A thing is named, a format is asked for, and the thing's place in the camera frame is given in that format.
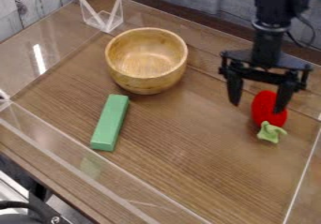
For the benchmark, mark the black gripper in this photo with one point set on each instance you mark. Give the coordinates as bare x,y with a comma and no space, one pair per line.
288,73

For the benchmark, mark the red plush strawberry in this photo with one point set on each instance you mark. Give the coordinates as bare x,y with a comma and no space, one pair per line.
268,120

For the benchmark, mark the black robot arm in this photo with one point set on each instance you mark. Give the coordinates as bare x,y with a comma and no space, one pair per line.
272,24

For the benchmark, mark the wooden bowl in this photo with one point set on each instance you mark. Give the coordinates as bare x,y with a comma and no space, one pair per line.
147,60

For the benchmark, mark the green rectangular block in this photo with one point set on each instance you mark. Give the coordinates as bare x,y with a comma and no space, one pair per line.
106,132

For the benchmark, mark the black equipment lower left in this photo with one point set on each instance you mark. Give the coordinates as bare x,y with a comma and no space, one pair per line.
28,211

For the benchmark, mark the clear acrylic tray wall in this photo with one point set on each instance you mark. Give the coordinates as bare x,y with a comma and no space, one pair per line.
189,165

